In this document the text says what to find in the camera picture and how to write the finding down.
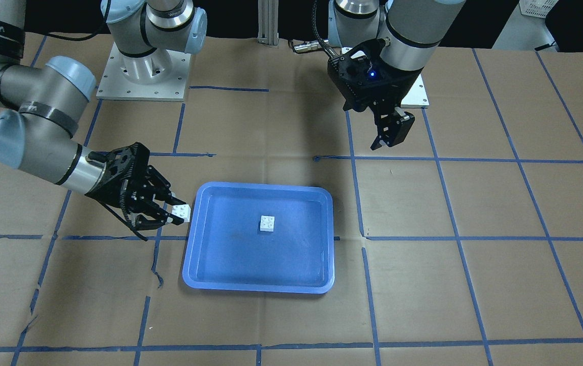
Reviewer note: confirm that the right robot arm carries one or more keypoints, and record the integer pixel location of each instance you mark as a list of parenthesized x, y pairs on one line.
[(41, 109)]

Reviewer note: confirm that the aluminium frame post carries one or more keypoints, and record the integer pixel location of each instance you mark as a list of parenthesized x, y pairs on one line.
[(268, 23)]

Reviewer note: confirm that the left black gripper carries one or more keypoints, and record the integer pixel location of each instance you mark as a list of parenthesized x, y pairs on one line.
[(404, 84)]

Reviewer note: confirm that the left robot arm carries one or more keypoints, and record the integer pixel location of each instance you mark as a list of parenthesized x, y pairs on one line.
[(410, 31)]

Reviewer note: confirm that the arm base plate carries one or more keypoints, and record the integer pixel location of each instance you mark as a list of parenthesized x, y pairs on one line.
[(417, 95), (162, 76)]

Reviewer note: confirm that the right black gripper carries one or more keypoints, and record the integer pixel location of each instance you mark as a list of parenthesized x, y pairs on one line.
[(110, 188)]

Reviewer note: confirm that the white block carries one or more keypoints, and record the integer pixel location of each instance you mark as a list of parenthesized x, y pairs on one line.
[(267, 223), (182, 212)]

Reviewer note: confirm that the blue plastic tray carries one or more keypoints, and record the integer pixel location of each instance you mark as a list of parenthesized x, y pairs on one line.
[(226, 251)]

